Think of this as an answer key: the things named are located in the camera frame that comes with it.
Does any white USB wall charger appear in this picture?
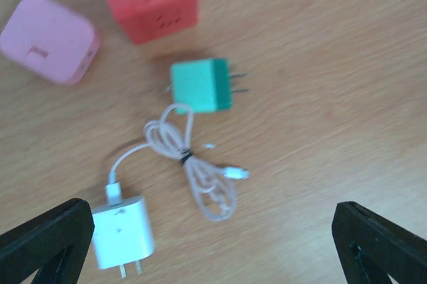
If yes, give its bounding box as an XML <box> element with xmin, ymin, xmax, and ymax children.
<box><xmin>92</xmin><ymin>196</ymin><xmax>155</xmax><ymax>279</ymax></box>

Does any white USB cable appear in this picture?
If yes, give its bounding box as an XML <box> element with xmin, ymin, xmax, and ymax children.
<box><xmin>105</xmin><ymin>103</ymin><xmax>251</xmax><ymax>223</ymax></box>

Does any green small plug charger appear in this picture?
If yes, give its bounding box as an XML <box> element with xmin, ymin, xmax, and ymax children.
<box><xmin>170</xmin><ymin>58</ymin><xmax>249</xmax><ymax>113</ymax></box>

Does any pink cube plug adapter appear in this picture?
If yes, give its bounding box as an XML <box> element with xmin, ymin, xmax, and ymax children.
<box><xmin>1</xmin><ymin>0</ymin><xmax>101</xmax><ymax>85</ymax></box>

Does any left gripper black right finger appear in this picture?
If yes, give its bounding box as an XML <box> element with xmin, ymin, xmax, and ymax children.
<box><xmin>332</xmin><ymin>201</ymin><xmax>427</xmax><ymax>283</ymax></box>

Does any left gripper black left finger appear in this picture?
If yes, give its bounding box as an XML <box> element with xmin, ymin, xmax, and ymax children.
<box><xmin>1</xmin><ymin>198</ymin><xmax>94</xmax><ymax>283</ymax></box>

